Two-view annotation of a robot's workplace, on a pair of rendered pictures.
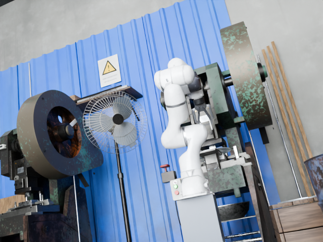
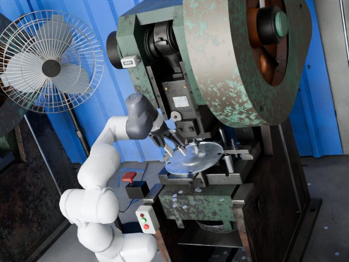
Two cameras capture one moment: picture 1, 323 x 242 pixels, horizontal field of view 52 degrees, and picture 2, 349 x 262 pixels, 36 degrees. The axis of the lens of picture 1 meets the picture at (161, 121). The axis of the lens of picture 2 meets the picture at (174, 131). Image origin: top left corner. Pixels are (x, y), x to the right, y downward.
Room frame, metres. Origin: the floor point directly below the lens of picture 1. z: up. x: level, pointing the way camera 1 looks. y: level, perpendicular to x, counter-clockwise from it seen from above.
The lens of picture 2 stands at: (0.14, -0.90, 1.96)
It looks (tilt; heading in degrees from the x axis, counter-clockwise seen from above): 24 degrees down; 16
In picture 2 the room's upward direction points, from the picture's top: 18 degrees counter-clockwise
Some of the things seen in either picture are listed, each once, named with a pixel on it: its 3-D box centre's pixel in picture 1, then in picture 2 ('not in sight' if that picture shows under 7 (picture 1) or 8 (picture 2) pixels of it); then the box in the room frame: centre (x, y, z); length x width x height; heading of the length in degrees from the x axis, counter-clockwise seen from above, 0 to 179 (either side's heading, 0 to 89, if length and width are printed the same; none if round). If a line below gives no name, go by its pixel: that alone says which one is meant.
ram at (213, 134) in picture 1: (206, 123); (186, 102); (2.44, -0.34, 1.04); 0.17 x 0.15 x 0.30; 163
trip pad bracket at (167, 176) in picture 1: (170, 184); (141, 198); (2.35, 0.02, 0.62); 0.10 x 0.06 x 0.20; 73
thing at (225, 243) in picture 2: (229, 220); (228, 220); (2.48, -0.35, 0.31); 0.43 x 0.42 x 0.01; 73
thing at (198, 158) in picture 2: (211, 153); (193, 157); (2.35, -0.31, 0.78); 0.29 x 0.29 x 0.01
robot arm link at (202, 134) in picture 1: (193, 147); (140, 261); (1.73, -0.14, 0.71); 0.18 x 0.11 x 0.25; 83
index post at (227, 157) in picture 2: (236, 151); (229, 162); (2.30, -0.48, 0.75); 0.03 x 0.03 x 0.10; 73
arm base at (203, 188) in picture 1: (192, 184); not in sight; (1.69, -0.10, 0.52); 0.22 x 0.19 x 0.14; 169
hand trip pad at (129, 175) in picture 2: (165, 170); (131, 181); (2.35, 0.03, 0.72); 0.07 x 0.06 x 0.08; 163
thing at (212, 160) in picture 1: (211, 161); (193, 174); (2.31, -0.30, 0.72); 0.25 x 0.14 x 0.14; 163
